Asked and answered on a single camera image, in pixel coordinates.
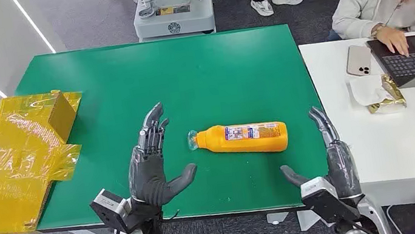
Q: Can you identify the white table foot plate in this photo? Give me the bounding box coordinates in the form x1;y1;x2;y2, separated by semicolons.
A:
297;206;329;233
265;210;290;227

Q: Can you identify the orange detergent bottle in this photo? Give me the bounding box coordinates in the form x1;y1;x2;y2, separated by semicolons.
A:
186;115;291;165

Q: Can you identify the gold foil snack packet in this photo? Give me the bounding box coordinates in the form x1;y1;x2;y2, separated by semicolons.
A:
363;72;409;117

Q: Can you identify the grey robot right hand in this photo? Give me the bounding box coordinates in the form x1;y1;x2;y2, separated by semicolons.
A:
272;102;365;208

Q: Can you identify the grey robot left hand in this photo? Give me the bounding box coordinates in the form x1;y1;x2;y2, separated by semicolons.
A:
118;98;203;212

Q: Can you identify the grey machine base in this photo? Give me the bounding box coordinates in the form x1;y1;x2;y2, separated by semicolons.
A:
130;0;219;44

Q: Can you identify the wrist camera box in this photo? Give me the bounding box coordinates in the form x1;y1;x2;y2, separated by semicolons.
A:
88;186;135;234
299;171;363;229

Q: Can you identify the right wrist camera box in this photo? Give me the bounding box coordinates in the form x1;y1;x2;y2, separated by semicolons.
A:
299;171;363;229

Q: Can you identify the white desk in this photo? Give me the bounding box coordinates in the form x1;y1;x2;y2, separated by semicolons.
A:
298;28;415;220

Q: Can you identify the green table mat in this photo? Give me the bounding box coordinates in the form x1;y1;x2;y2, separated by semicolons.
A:
13;17;338;234

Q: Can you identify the person's wrist watch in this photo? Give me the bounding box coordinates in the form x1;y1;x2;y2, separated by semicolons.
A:
369;23;386;39

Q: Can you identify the white tissue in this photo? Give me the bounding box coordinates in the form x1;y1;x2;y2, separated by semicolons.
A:
348;72;393;109

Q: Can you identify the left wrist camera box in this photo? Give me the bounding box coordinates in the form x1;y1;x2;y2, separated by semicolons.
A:
88;186;135;234

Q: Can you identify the yellow taped cardboard box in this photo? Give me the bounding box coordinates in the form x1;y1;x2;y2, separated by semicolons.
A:
0;86;101;234

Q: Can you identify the beige smartphone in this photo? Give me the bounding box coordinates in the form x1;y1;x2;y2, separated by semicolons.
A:
343;43;376;79

